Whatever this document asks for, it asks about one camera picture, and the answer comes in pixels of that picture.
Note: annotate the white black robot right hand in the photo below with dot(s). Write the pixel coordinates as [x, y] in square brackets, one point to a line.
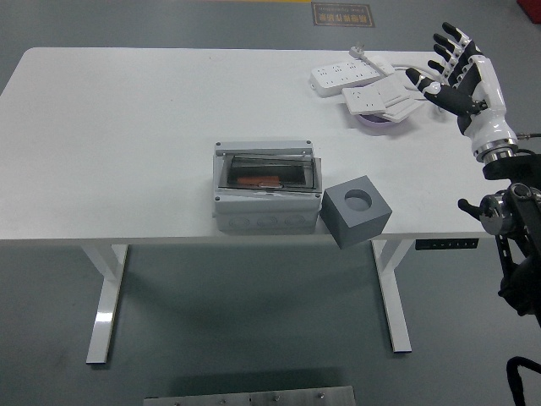
[486, 110]

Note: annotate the grey block battery holder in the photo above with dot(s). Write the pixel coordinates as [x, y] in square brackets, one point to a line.
[359, 228]

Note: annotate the transparent hinged box lid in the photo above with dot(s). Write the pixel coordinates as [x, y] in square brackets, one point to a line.
[313, 177]

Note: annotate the orange cylindrical battery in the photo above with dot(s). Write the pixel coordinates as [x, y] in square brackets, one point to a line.
[253, 180]

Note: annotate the grey plastic electrical box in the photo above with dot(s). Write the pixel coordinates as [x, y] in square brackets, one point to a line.
[262, 211]

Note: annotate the red bin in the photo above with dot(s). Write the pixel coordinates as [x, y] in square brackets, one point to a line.
[530, 8]

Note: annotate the purple round dish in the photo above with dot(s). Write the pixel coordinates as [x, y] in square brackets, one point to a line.
[376, 125]

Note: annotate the white slim power strip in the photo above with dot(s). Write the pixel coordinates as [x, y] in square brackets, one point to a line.
[380, 64]

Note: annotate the white power plug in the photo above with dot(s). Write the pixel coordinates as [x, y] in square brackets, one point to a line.
[359, 50]

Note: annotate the black table height controller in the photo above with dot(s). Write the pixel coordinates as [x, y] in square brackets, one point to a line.
[446, 244]

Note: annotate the white multi-socket power strip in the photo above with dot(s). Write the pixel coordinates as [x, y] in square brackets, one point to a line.
[338, 78]

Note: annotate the dark floor sign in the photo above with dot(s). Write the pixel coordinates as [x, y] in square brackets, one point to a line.
[343, 14]

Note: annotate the white table leg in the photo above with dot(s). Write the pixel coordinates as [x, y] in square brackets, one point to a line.
[397, 304]
[105, 304]

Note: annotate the grey metal plate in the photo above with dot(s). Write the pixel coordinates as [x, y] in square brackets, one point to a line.
[249, 397]

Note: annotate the white wall switch panel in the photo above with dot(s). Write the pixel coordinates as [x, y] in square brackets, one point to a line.
[393, 91]

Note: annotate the white wall socket panel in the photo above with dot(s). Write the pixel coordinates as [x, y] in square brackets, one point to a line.
[363, 99]

